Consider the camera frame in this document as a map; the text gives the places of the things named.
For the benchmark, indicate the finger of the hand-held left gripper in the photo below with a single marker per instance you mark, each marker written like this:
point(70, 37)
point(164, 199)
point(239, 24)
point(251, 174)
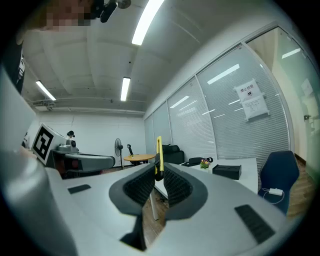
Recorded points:
point(95, 163)

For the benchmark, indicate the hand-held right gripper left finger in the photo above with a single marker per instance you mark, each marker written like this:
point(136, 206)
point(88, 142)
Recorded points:
point(100, 197)

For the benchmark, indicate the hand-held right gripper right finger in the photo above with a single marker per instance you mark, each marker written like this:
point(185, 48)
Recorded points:
point(215, 212)

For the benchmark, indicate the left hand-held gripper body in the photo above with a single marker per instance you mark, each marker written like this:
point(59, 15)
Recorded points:
point(43, 143)

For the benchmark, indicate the yellow utility knife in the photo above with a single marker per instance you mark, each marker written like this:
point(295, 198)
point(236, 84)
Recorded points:
point(159, 155)

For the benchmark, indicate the black standing fan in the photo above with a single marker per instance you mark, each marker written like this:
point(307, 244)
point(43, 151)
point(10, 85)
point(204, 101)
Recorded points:
point(117, 147)

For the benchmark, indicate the black curved stand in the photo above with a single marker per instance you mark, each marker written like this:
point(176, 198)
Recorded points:
point(130, 149)

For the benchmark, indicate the ceiling air conditioner unit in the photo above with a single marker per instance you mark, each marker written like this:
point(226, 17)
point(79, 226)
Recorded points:
point(42, 105)

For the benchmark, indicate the black box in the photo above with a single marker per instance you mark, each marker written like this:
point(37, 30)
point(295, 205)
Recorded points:
point(226, 172)

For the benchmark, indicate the round wooden table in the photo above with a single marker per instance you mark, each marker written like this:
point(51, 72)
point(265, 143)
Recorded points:
point(138, 157)

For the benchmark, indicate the potted flower plant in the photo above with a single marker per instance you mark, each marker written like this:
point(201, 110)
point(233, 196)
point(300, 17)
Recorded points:
point(205, 163)

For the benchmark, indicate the long ceiling light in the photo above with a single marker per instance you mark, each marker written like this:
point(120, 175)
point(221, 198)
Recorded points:
point(45, 90)
point(125, 88)
point(146, 21)

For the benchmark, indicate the black bag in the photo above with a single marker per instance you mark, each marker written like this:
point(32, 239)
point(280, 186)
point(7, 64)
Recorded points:
point(196, 161)

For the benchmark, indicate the white table leg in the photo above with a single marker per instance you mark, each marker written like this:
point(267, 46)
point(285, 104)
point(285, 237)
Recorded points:
point(154, 205)

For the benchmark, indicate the black office chair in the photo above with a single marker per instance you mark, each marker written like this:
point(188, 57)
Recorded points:
point(172, 153)

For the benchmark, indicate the blue chair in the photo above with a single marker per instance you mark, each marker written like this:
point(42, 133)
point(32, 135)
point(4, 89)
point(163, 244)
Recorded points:
point(280, 170)

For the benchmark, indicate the person's black shirt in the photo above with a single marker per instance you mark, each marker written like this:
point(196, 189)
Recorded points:
point(12, 65)

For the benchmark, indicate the white printed paper sheet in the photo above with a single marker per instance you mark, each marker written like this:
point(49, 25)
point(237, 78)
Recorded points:
point(255, 108)

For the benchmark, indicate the white paper sign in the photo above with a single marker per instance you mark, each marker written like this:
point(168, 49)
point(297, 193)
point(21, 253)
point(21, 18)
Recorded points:
point(246, 90)

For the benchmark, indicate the person's head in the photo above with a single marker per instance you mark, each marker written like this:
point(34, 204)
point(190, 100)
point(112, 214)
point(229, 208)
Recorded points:
point(62, 15)

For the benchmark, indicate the small paper on door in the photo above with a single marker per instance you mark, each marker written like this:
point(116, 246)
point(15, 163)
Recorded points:
point(307, 87)

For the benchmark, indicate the black head camera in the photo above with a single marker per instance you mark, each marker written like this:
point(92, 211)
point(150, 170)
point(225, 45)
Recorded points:
point(107, 12)

